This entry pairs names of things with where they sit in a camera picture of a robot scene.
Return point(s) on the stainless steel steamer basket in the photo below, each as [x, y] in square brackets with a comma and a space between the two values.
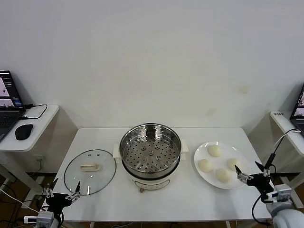
[164, 164]

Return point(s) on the white side table with mouse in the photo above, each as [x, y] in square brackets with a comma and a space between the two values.
[40, 133]

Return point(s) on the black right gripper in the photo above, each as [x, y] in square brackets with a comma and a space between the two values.
[260, 183]

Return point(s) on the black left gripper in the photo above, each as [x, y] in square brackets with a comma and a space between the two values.
[57, 200]

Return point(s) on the white round plate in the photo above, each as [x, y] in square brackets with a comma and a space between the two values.
[228, 152]

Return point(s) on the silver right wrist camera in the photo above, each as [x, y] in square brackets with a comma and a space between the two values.
[282, 192]

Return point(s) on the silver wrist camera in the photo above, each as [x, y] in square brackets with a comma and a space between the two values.
[45, 218]
[282, 192]

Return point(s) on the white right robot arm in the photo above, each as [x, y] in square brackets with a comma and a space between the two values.
[282, 213]

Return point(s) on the black laptop with mouse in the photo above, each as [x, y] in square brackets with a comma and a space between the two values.
[9, 114]

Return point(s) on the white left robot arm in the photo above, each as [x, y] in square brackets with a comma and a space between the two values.
[56, 224]

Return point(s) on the white steamed baozi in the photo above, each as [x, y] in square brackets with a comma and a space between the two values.
[214, 150]
[223, 175]
[205, 165]
[233, 163]

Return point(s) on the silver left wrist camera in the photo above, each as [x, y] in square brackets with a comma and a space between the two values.
[45, 218]

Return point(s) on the cream electric cooking pot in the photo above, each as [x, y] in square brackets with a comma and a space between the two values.
[152, 182]

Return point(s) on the round glass pot lid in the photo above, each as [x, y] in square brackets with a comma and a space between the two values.
[76, 171]

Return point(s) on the black computer mouse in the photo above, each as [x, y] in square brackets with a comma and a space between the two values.
[23, 131]

